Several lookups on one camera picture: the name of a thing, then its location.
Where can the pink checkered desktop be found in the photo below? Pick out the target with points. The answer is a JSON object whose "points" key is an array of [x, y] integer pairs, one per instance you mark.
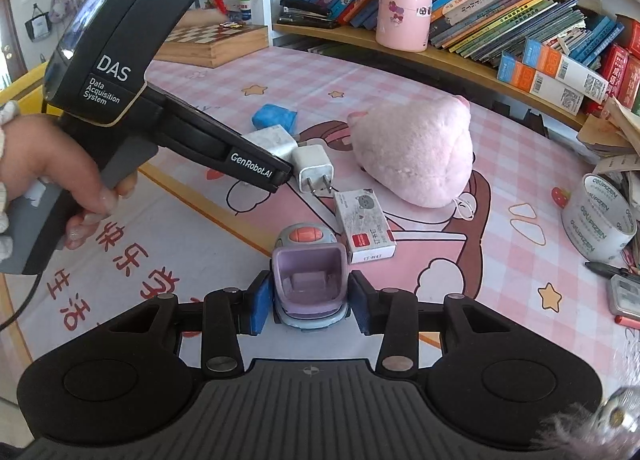
{"points": [[200, 220]]}

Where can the pile of papers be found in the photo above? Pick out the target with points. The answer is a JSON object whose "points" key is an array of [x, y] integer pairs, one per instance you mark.
{"points": [[610, 130]]}

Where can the pale purple bag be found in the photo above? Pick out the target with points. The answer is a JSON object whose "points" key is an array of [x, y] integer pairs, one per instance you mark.
{"points": [[65, 8]]}

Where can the black white tote bag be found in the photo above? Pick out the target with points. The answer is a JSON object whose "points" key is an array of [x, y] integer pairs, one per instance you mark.
{"points": [[37, 25]]}

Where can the white jar green lid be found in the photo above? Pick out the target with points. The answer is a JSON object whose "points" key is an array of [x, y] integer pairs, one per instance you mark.
{"points": [[245, 8]]}

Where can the blue clay lump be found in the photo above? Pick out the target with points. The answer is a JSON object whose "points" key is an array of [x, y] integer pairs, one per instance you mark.
{"points": [[272, 116]]}

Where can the small digital timer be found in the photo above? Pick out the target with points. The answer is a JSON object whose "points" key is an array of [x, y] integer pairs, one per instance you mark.
{"points": [[625, 295]]}

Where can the wooden chess board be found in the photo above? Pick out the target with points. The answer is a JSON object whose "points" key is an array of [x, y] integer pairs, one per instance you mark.
{"points": [[215, 43]]}

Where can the white bookshelf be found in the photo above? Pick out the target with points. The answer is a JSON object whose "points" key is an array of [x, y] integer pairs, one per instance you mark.
{"points": [[380, 53]]}

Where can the yellow cardboard box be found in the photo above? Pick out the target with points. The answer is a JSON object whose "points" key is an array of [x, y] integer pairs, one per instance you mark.
{"points": [[22, 85]]}

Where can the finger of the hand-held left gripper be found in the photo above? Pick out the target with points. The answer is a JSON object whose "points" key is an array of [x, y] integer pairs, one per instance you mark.
{"points": [[284, 175]]}

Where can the greyish white charger block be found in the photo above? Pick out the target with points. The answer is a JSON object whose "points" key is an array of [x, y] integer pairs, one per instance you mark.
{"points": [[272, 138]]}

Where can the row of leaning books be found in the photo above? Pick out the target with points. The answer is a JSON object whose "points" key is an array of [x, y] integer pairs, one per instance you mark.
{"points": [[500, 10]]}

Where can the orange blue carton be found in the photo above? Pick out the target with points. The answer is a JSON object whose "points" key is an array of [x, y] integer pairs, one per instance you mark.
{"points": [[565, 68], [540, 85]]}

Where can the white charger plug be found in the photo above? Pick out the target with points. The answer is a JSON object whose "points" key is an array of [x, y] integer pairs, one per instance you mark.
{"points": [[312, 165]]}

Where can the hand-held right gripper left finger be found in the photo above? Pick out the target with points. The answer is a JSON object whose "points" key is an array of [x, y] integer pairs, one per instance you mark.
{"points": [[260, 307]]}

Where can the pink cartoon cup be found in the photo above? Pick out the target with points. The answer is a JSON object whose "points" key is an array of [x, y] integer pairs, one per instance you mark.
{"points": [[404, 0]]}

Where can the fluffy pale cloth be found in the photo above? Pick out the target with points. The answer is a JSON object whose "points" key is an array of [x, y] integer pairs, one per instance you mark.
{"points": [[575, 432]]}

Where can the person's left hand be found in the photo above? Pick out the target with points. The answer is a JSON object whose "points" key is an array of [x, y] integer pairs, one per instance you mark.
{"points": [[45, 150]]}

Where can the row of red books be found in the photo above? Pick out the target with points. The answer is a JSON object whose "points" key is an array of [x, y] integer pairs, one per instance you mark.
{"points": [[622, 65]]}

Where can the small white staples box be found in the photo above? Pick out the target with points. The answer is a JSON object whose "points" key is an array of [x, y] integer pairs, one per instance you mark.
{"points": [[362, 225]]}

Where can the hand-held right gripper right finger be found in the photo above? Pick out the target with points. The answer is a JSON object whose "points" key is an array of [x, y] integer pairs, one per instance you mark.
{"points": [[362, 307]]}

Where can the pink plush toy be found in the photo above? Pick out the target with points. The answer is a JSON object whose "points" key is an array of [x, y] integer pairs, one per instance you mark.
{"points": [[420, 150]]}

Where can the purple toy car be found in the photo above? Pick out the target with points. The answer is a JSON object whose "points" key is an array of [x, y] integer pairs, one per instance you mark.
{"points": [[310, 265]]}

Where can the black stapler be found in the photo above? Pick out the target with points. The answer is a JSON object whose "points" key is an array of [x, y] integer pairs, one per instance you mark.
{"points": [[302, 10]]}

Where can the white tape roll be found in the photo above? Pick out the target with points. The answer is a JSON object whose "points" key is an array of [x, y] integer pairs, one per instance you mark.
{"points": [[590, 225]]}

